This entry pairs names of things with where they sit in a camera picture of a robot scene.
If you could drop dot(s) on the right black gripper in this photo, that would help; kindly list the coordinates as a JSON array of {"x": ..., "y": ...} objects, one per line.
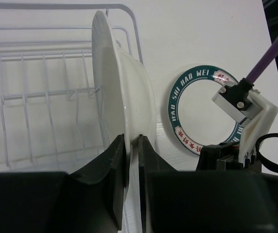
[{"x": 224, "y": 156}]

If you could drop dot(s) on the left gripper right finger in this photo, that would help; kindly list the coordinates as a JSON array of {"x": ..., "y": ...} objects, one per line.
[{"x": 154, "y": 199}]

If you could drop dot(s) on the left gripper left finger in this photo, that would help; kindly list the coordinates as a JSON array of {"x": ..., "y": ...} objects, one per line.
[{"x": 96, "y": 197}]

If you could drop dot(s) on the white ribbed plate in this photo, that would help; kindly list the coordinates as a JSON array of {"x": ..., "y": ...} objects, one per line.
[{"x": 124, "y": 94}]

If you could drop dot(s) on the green rimmed white plate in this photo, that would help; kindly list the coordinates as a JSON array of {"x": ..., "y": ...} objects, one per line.
[{"x": 195, "y": 119}]

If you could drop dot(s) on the white wire dish rack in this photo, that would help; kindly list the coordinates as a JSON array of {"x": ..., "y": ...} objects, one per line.
[{"x": 48, "y": 110}]

